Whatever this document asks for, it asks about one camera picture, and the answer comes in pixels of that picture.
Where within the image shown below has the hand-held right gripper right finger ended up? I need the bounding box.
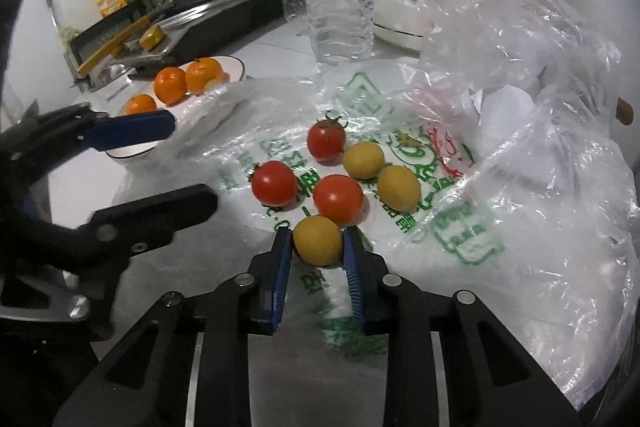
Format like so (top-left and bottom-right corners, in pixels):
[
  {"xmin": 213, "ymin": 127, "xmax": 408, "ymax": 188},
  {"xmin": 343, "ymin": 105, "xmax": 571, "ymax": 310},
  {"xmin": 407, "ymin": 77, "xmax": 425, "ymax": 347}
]
[{"xmin": 342, "ymin": 227, "xmax": 583, "ymax": 427}]

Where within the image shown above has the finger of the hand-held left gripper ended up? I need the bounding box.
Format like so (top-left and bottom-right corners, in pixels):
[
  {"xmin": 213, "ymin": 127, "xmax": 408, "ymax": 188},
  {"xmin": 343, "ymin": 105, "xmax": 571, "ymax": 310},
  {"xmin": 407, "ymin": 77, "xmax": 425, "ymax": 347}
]
[
  {"xmin": 35, "ymin": 104, "xmax": 177, "ymax": 168},
  {"xmin": 75, "ymin": 184, "xmax": 218, "ymax": 258}
]

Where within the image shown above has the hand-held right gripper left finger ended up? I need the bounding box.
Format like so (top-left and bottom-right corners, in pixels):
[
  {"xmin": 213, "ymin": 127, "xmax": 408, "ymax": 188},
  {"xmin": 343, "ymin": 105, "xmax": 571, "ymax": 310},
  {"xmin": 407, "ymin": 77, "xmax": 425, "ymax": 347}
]
[{"xmin": 52, "ymin": 227, "xmax": 293, "ymax": 427}]

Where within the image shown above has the tangerine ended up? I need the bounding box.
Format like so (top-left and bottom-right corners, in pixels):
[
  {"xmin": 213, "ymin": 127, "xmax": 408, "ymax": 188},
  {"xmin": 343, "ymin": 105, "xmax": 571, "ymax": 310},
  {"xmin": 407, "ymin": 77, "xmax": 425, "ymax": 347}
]
[
  {"xmin": 153, "ymin": 67, "xmax": 187, "ymax": 106},
  {"xmin": 124, "ymin": 94, "xmax": 158, "ymax": 115},
  {"xmin": 185, "ymin": 58, "xmax": 223, "ymax": 95}
]

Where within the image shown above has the yellow cherry tomato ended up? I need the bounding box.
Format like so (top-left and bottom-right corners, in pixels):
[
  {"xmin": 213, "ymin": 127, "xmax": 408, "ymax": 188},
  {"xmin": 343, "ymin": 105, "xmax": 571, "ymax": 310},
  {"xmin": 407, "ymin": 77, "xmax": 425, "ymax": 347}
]
[
  {"xmin": 293, "ymin": 215, "xmax": 346, "ymax": 267},
  {"xmin": 376, "ymin": 165, "xmax": 422, "ymax": 212},
  {"xmin": 342, "ymin": 142, "xmax": 386, "ymax": 179}
]

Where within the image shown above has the red cherry tomato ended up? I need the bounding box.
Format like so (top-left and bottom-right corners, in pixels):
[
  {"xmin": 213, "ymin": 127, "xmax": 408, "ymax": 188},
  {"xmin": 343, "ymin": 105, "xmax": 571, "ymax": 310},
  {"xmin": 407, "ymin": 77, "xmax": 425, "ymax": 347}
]
[
  {"xmin": 306, "ymin": 114, "xmax": 349, "ymax": 164},
  {"xmin": 248, "ymin": 160, "xmax": 299, "ymax": 208},
  {"xmin": 313, "ymin": 175, "xmax": 365, "ymax": 226}
]

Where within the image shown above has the green printed plastic bag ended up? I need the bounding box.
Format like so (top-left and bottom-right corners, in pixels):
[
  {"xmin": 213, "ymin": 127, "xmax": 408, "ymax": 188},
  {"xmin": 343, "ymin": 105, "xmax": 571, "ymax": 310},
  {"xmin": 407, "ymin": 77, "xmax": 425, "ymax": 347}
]
[{"xmin": 112, "ymin": 62, "xmax": 506, "ymax": 358}]

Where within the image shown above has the white plate with dark rim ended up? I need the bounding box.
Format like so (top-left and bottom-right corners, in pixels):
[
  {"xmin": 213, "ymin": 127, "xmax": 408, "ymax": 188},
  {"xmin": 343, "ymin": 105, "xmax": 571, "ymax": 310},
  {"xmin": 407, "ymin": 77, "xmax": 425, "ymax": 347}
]
[{"xmin": 106, "ymin": 56, "xmax": 247, "ymax": 159}]

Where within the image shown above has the black metal rack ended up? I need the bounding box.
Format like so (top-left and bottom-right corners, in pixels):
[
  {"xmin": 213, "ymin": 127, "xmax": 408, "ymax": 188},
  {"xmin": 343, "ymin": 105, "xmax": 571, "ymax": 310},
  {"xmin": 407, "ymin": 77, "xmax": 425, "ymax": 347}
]
[{"xmin": 67, "ymin": 0, "xmax": 151, "ymax": 68}]

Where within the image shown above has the steel induction cooker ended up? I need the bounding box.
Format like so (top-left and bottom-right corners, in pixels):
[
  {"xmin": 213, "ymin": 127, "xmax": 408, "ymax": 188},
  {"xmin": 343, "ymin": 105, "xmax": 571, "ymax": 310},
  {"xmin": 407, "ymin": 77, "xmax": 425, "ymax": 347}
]
[{"xmin": 127, "ymin": 0, "xmax": 293, "ymax": 70}]

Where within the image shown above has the crumpled clear plastic bag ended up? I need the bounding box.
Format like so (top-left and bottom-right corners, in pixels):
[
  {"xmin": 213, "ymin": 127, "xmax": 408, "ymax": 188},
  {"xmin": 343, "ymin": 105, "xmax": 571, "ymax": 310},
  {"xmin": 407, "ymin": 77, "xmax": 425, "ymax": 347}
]
[{"xmin": 410, "ymin": 0, "xmax": 640, "ymax": 413}]

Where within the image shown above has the white round pot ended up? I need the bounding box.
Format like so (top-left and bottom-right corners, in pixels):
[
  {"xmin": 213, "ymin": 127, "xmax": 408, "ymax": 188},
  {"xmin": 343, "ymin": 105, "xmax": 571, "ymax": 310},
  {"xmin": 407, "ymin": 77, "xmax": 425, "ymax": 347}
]
[{"xmin": 372, "ymin": 0, "xmax": 443, "ymax": 52}]

